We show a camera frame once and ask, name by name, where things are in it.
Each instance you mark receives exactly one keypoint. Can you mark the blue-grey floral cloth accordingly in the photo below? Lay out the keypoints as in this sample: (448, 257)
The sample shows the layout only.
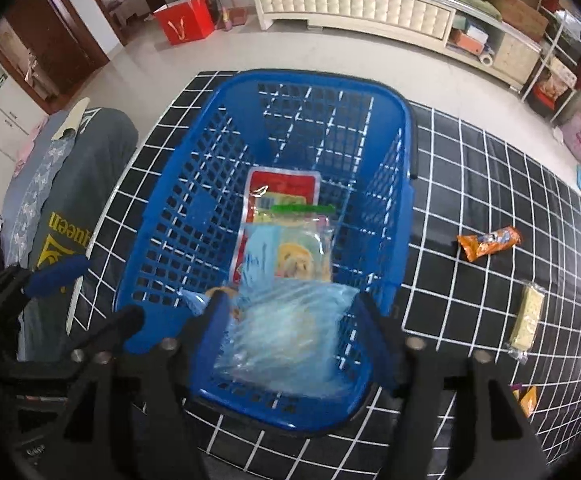
(45, 160)

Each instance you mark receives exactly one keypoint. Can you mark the red paper bag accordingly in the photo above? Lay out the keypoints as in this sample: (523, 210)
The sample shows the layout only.
(185, 22)

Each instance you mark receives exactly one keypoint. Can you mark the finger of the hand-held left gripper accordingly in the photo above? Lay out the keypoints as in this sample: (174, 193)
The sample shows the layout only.
(55, 274)
(120, 329)

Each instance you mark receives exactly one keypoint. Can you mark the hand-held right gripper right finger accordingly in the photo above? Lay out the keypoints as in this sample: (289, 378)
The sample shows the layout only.
(378, 345)

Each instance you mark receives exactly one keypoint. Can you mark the brown wooden door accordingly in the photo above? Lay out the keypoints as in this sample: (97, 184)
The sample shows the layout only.
(50, 35)

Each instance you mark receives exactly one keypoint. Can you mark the pink cloth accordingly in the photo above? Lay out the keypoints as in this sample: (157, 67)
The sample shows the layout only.
(24, 154)

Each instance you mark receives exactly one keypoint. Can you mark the small plain orange packet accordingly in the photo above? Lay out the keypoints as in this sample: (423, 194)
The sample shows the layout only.
(526, 400)

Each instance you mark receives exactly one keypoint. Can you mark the clear blue snack bag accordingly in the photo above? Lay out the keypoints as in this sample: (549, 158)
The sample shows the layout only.
(290, 340)

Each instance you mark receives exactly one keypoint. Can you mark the blue-edged bread packet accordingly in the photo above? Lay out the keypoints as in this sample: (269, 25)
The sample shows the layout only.
(198, 300)

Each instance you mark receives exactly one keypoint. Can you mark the black white checkered tablecloth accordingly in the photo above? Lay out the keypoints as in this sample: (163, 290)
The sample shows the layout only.
(460, 320)

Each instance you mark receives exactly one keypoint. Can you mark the light blue picture snack packet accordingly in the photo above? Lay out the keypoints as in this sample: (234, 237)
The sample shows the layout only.
(270, 250)

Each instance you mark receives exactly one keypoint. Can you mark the white wall cupboard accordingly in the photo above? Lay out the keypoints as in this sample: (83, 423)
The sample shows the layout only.
(0, 110)

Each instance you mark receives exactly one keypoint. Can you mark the white tufted cabinet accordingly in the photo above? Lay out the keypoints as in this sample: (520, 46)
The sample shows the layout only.
(370, 5)

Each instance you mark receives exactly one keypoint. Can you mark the long cracker packet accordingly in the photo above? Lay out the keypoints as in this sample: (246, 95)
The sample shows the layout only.
(526, 320)

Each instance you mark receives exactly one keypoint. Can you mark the white paper roll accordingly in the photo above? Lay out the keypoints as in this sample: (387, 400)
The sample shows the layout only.
(487, 58)

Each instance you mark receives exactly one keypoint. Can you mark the pink dustpan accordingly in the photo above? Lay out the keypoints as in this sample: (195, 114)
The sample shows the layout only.
(235, 16)

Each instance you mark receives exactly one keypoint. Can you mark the blue plastic basket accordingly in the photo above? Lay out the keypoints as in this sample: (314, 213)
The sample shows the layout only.
(310, 80)

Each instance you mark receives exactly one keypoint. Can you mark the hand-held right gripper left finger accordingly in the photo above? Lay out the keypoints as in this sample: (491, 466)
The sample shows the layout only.
(215, 330)

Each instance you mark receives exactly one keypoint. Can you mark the red snack packet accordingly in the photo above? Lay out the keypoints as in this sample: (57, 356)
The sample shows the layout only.
(283, 182)

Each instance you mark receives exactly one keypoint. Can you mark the white metal shelf rack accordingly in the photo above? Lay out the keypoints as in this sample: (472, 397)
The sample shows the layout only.
(560, 70)

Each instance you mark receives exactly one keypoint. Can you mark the cream cloth piece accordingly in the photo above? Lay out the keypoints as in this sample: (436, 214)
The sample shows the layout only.
(73, 116)

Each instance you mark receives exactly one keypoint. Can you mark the green folded cloth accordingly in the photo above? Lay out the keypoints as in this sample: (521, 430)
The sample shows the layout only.
(472, 2)

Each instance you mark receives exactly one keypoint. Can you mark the brown cardboard box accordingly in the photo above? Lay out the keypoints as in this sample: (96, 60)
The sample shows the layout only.
(520, 12)

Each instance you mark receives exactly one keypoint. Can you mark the orange cartoon snack packet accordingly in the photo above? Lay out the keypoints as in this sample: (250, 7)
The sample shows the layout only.
(490, 242)

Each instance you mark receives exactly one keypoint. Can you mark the orange box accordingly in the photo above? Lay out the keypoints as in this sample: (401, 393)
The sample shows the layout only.
(467, 40)

